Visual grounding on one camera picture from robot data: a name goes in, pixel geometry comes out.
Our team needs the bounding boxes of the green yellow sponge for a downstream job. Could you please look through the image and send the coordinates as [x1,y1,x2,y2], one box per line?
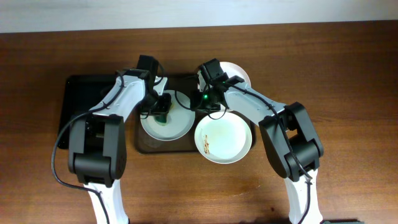
[154,103,174,125]

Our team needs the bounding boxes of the white plate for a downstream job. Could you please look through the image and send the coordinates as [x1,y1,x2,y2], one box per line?
[141,90,195,141]
[194,112,253,164]
[195,61,252,94]

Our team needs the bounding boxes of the white plate bottom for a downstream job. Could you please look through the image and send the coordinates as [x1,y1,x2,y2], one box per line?
[194,112,253,164]

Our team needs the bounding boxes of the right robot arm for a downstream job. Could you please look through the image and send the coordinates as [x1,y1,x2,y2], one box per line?
[191,58,324,223]

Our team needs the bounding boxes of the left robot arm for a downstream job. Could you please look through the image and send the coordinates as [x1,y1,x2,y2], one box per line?
[68,55,171,223]

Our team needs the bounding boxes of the brown serving tray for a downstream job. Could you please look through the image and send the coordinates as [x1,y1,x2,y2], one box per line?
[133,72,257,154]

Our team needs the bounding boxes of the black rectangular tray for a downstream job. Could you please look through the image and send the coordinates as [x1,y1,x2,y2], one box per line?
[59,75,124,152]

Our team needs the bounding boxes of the white plate top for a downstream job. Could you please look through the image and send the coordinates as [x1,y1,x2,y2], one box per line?
[195,61,252,94]

